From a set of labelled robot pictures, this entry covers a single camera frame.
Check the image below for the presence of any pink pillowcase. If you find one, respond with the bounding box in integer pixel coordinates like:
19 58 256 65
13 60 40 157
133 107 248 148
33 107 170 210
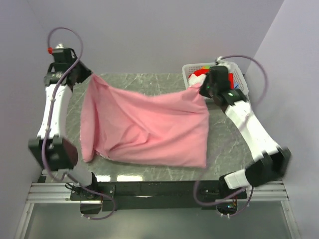
80 75 209 168

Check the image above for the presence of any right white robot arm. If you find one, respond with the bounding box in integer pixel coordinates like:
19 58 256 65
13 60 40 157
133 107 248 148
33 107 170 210
200 65 291 199

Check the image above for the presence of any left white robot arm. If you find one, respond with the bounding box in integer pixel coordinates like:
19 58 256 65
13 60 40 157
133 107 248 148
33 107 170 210
28 44 100 200

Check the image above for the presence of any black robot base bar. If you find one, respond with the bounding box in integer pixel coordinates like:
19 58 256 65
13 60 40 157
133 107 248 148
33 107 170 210
65 177 248 215

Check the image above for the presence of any red and white cloth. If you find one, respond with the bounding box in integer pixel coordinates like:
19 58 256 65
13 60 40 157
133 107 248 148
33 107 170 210
188 66 238 89

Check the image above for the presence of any white plastic basket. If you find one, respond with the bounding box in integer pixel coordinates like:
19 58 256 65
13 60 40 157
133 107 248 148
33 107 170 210
182 61 249 96

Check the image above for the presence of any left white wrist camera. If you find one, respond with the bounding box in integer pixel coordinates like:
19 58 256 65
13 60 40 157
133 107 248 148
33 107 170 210
47 43 64 54

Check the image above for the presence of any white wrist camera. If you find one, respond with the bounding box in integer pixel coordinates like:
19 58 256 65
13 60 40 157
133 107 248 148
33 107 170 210
215 56 228 66
47 43 64 54

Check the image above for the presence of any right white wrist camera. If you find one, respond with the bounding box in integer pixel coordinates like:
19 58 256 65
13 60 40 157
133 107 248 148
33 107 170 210
215 56 228 66

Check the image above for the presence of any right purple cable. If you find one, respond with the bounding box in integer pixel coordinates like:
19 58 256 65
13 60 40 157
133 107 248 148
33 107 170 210
193 54 269 217

